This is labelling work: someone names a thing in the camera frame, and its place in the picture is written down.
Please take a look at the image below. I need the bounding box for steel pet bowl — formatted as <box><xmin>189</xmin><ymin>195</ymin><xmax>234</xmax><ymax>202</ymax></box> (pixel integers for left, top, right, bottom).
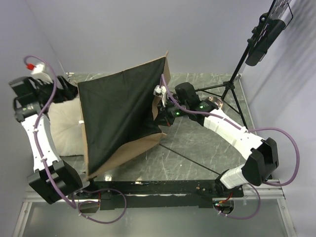
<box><xmin>208</xmin><ymin>96</ymin><xmax>224</xmax><ymax>109</ymax></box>

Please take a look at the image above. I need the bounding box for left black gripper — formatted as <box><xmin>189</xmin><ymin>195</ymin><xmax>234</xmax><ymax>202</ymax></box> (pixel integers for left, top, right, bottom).
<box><xmin>34</xmin><ymin>75</ymin><xmax>80</xmax><ymax>105</ymax></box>

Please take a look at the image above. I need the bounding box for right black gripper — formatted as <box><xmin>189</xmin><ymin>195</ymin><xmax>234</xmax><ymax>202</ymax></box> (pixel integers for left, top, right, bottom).
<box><xmin>153</xmin><ymin>98</ymin><xmax>189</xmax><ymax>127</ymax></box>

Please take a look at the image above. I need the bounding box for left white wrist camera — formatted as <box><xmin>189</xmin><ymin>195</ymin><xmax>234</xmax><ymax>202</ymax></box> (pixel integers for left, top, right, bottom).
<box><xmin>26</xmin><ymin>63</ymin><xmax>53</xmax><ymax>83</ymax></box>

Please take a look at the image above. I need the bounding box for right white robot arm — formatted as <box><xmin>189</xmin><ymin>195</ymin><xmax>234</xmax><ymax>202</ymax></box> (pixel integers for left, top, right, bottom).
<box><xmin>153</xmin><ymin>82</ymin><xmax>278</xmax><ymax>197</ymax></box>

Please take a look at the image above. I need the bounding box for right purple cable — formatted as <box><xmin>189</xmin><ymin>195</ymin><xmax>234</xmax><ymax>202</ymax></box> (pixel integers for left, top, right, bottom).
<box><xmin>159</xmin><ymin>74</ymin><xmax>301</xmax><ymax>220</ymax></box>

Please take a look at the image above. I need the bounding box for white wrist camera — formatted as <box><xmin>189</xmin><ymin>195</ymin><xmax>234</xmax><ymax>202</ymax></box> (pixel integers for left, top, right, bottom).
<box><xmin>26</xmin><ymin>63</ymin><xmax>53</xmax><ymax>83</ymax></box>
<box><xmin>153</xmin><ymin>85</ymin><xmax>168</xmax><ymax>107</ymax></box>

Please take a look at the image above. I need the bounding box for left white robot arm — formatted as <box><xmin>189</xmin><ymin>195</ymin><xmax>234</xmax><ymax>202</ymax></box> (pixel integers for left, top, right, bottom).
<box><xmin>9</xmin><ymin>76</ymin><xmax>98</xmax><ymax>204</ymax></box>

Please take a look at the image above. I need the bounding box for tan fabric pet tent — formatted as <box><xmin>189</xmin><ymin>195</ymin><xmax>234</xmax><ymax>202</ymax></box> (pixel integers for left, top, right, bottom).
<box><xmin>78</xmin><ymin>56</ymin><xmax>170</xmax><ymax>179</ymax></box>

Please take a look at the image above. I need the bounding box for black tripod stand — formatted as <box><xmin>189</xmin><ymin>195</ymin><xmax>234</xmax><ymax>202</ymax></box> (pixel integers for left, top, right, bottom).
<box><xmin>196</xmin><ymin>38</ymin><xmax>254</xmax><ymax>128</ymax></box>

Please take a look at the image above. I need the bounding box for aluminium frame rail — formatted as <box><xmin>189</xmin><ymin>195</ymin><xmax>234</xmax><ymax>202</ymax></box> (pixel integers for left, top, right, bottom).
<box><xmin>23</xmin><ymin>179</ymin><xmax>287</xmax><ymax>203</ymax></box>

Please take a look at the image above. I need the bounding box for white fluffy cushion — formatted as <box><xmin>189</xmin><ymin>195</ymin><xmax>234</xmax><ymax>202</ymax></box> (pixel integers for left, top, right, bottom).
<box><xmin>48</xmin><ymin>98</ymin><xmax>83</xmax><ymax>157</ymax></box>

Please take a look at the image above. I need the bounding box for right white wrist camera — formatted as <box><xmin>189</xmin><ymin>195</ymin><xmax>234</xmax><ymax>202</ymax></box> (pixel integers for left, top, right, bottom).
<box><xmin>153</xmin><ymin>85</ymin><xmax>168</xmax><ymax>107</ymax></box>

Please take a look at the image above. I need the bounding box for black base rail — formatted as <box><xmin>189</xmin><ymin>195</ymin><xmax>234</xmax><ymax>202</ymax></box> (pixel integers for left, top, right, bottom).
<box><xmin>75</xmin><ymin>180</ymin><xmax>244</xmax><ymax>210</ymax></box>

